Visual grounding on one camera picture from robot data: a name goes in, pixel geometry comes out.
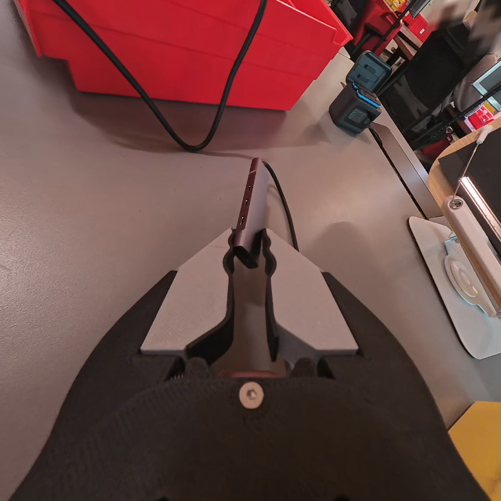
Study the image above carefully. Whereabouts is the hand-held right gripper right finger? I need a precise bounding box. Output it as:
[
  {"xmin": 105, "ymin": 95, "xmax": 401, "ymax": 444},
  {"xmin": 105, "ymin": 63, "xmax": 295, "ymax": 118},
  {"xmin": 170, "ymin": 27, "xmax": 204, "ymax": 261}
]
[{"xmin": 260, "ymin": 228, "xmax": 359, "ymax": 365}]

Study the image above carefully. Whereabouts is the dark flat desk panel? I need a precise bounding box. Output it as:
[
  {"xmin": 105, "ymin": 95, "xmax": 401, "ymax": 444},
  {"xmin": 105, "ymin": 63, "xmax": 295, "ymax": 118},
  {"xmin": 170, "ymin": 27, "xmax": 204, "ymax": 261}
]
[{"xmin": 370, "ymin": 119, "xmax": 441, "ymax": 220}]

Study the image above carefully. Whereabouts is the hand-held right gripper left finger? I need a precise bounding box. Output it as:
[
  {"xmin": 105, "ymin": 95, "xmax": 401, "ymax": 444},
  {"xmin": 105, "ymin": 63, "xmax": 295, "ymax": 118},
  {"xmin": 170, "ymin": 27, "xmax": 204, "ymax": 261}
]
[{"xmin": 140, "ymin": 228, "xmax": 236, "ymax": 366}]

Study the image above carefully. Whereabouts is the small red bin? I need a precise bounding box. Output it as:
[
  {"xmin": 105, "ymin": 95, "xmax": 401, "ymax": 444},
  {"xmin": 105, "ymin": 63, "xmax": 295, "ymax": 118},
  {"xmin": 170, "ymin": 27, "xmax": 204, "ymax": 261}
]
[{"xmin": 466, "ymin": 105, "xmax": 496, "ymax": 132}]

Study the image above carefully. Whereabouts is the grey usb hub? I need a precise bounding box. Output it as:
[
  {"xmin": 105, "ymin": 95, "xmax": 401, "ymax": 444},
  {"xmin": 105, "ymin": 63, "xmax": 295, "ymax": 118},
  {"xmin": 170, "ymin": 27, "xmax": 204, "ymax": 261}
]
[{"xmin": 234, "ymin": 157, "xmax": 271, "ymax": 270}]

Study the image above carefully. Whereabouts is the silver monitor stand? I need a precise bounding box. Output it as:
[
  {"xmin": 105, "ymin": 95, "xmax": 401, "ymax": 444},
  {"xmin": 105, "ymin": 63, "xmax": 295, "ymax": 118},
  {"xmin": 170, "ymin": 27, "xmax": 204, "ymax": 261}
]
[{"xmin": 409, "ymin": 215, "xmax": 501, "ymax": 360}]

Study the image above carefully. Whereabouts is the black hub cable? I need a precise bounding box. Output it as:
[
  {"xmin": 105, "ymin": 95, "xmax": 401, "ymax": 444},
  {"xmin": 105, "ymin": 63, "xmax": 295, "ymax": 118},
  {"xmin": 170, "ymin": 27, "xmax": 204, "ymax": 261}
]
[{"xmin": 261, "ymin": 160, "xmax": 301, "ymax": 252}]

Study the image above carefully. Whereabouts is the dark battery charger case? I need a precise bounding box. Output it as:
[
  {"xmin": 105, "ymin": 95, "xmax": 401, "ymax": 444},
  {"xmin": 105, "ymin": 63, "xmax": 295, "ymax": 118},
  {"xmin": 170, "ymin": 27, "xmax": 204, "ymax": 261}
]
[{"xmin": 329, "ymin": 50, "xmax": 393, "ymax": 136}]

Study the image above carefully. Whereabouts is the thick black cable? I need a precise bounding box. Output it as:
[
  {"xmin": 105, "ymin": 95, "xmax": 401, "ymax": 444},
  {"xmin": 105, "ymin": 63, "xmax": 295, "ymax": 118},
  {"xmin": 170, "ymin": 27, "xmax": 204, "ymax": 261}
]
[{"xmin": 53, "ymin": 0, "xmax": 269, "ymax": 152}]

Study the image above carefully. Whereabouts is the yellow plastic bin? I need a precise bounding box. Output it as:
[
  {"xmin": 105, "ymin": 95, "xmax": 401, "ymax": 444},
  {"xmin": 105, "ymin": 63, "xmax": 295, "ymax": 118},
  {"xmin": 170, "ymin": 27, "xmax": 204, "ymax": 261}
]
[{"xmin": 448, "ymin": 400, "xmax": 501, "ymax": 501}]

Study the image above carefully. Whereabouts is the black computer monitor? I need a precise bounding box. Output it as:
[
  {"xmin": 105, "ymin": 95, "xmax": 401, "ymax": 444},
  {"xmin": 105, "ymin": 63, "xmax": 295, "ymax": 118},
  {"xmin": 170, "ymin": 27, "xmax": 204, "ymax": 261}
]
[{"xmin": 427, "ymin": 117, "xmax": 501, "ymax": 318}]

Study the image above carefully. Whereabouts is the red plastic bin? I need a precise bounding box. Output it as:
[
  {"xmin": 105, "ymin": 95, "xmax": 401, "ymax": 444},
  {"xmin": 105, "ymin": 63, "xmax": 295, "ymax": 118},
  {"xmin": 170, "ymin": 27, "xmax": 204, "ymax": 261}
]
[{"xmin": 14, "ymin": 0, "xmax": 353, "ymax": 112}]

